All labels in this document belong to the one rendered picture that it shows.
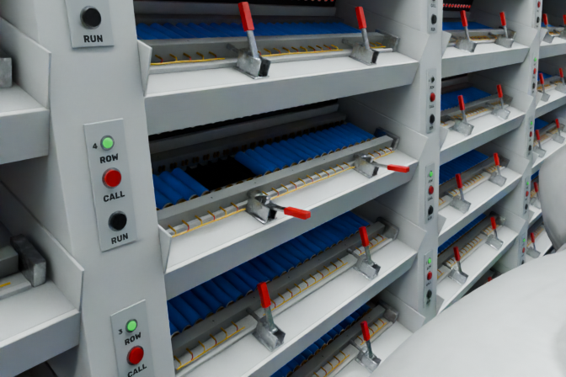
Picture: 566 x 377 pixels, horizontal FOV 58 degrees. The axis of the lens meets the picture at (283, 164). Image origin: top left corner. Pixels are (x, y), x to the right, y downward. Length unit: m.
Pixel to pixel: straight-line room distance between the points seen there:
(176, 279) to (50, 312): 0.14
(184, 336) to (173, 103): 0.32
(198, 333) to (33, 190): 0.30
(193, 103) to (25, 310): 0.26
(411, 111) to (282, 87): 0.40
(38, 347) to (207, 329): 0.27
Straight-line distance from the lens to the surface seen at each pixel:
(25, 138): 0.48
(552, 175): 0.30
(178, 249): 0.61
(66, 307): 0.53
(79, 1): 0.49
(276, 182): 0.74
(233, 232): 0.65
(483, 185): 1.51
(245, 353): 0.75
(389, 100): 1.04
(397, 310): 1.16
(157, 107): 0.54
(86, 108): 0.49
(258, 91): 0.64
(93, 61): 0.50
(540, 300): 0.18
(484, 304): 0.18
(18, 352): 0.52
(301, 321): 0.82
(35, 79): 0.49
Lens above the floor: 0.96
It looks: 13 degrees down
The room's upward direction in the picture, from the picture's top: 3 degrees counter-clockwise
